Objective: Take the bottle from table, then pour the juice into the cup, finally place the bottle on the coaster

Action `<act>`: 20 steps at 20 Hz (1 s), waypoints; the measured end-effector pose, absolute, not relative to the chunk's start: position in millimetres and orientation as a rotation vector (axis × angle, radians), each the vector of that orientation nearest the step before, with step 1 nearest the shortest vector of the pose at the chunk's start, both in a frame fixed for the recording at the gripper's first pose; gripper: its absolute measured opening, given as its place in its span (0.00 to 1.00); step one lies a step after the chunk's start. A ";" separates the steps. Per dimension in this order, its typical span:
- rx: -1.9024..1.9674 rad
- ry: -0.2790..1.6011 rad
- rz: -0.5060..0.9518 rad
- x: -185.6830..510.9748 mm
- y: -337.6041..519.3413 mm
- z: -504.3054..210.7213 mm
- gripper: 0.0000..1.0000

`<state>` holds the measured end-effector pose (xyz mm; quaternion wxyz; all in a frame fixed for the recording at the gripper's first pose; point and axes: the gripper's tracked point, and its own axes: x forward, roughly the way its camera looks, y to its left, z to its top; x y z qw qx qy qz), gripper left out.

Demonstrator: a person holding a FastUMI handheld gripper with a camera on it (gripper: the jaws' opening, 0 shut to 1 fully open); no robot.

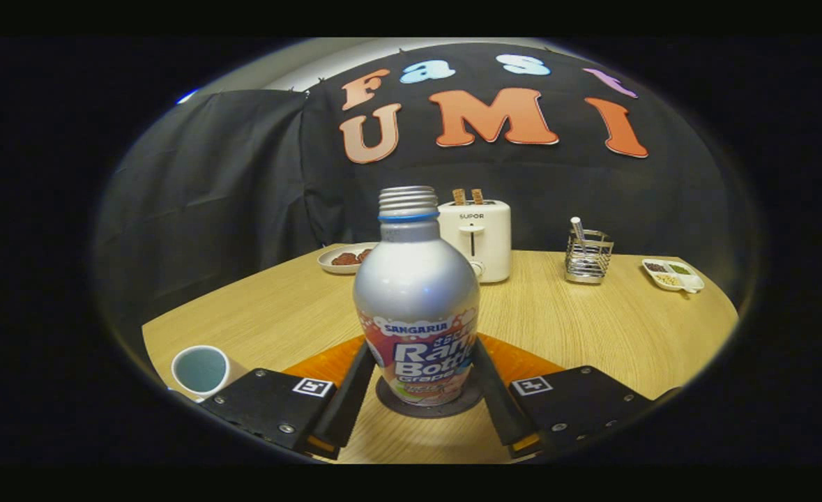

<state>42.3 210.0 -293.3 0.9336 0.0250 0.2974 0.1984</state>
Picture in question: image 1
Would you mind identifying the dark brown round coaster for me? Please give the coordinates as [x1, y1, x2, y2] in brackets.
[375, 372, 485, 420]

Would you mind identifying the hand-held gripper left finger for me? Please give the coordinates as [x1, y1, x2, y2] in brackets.
[201, 340, 378, 461]

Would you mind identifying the white cup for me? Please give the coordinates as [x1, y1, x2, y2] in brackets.
[169, 344, 248, 404]

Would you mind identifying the white toaster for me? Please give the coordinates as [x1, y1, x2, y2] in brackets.
[436, 199, 513, 284]

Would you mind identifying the small white plate with food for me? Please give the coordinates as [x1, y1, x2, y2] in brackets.
[317, 242, 379, 275]

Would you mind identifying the metal wire utensil holder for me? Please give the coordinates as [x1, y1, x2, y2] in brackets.
[564, 229, 615, 285]

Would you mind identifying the white divided snack tray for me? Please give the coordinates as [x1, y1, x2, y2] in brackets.
[641, 257, 706, 294]

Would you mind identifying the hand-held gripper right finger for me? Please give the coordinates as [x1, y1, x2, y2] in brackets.
[471, 335, 654, 459]

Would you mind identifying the wooden table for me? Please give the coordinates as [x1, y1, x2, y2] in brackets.
[142, 242, 740, 464]

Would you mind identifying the silver juice bottle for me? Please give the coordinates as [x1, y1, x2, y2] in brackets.
[353, 185, 482, 408]

